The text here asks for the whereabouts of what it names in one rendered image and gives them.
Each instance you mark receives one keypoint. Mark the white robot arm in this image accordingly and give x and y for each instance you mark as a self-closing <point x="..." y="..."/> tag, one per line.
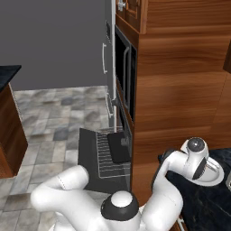
<point x="75" y="204"/>

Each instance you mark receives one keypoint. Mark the black oven tray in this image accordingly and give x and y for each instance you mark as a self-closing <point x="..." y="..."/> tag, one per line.
<point x="117" y="152"/>

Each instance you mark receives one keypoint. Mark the dark grey oven door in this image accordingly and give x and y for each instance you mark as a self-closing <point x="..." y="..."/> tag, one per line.
<point x="87" y="156"/>

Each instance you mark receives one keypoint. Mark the black built-in microwave oven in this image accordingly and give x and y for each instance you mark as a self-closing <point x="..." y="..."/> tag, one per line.
<point x="119" y="60"/>

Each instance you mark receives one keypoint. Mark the wooden cupboard door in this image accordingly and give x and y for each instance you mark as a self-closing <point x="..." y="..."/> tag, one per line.
<point x="132" y="12"/>

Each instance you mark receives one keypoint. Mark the white plate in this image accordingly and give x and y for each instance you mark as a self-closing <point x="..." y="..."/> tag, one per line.
<point x="214" y="175"/>

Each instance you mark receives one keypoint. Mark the grey fridge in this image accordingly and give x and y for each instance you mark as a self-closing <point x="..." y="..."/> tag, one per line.
<point x="109" y="78"/>

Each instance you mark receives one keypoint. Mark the tall wooden cabinet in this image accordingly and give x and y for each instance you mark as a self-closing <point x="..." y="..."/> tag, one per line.
<point x="180" y="90"/>

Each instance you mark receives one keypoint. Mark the wooden island cabinet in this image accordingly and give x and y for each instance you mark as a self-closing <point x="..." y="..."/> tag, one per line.
<point x="9" y="132"/>

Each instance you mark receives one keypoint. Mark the grey object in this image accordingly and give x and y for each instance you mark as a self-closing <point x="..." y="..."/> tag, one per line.
<point x="229" y="182"/>

